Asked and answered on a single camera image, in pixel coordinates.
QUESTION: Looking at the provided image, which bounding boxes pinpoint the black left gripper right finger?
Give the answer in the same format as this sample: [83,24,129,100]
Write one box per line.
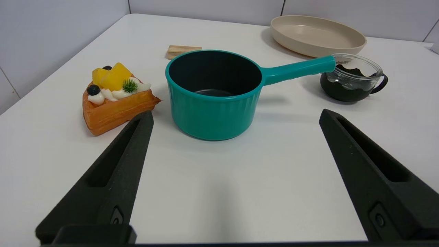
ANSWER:
[319,109,439,241]

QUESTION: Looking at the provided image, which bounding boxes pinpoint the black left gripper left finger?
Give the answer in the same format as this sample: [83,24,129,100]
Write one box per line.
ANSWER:
[35,110,154,245]

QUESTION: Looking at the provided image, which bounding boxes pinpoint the triangle fruit-topped bread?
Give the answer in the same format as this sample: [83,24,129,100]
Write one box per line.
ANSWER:
[82,62,162,136]

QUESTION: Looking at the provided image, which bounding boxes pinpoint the glass cup black holder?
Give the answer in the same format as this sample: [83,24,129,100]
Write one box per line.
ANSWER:
[320,53,389,103]

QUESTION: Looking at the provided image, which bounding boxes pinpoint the small wooden block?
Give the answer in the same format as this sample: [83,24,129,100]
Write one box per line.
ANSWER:
[166,45,203,60]

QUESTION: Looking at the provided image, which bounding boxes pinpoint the beige round plate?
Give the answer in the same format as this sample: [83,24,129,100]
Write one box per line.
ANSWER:
[270,15,367,58]

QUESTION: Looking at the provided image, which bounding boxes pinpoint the teal saucepan with handle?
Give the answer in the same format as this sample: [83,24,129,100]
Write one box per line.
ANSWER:
[165,50,336,141]

